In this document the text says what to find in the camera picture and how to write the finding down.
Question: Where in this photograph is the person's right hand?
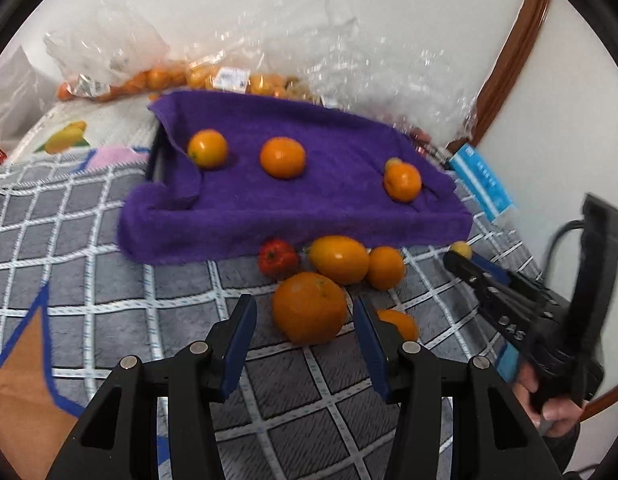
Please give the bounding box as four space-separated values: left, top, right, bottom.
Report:
514 362 584 438

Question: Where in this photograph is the oval orange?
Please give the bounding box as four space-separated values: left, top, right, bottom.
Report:
308 235 371 285

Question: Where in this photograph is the clear bag of red fruits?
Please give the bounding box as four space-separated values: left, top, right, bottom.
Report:
384 35 482 161

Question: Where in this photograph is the blue tissue pack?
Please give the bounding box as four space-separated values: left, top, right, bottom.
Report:
449 142 520 223

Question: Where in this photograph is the white plastic bag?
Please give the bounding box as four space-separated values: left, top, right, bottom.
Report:
0 45 54 161

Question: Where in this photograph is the grey plaid star blanket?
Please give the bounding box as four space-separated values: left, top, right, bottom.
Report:
0 152 544 480

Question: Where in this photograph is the black tray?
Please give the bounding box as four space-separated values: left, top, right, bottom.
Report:
145 122 170 183

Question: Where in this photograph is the purple towel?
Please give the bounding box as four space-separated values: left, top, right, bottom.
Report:
116 90 474 267

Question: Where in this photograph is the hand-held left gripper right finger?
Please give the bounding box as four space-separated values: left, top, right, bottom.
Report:
352 296 564 480

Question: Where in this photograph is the small red tomato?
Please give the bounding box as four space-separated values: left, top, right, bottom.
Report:
258 239 300 279

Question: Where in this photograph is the crumpled clear plastic wrap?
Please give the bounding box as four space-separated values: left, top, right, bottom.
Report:
259 0 390 111

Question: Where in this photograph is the brown wooden door frame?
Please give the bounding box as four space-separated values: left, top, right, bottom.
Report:
459 0 554 153

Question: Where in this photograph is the clear bag of tangerines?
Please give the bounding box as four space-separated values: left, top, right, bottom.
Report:
44 2 190 103

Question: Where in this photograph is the small orange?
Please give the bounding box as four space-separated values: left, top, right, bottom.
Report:
187 129 229 169
383 161 422 203
365 246 406 291
259 136 306 179
376 309 420 343

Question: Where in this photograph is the clear bag of small oranges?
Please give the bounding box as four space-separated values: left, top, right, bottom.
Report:
184 45 314 106

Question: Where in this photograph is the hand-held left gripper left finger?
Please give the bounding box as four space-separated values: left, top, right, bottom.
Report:
44 293 258 480

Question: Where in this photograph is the large orange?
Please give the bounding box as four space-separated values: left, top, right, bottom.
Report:
272 271 348 346

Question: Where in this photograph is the black cable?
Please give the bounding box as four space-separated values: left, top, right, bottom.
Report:
546 220 584 271

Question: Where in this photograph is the white fruit print mat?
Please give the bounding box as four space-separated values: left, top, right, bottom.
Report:
9 95 162 166

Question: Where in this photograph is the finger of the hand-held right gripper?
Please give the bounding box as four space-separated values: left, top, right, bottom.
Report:
443 251 540 341
470 254 557 311

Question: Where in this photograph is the person's right forearm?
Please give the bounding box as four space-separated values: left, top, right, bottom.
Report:
541 422 584 480

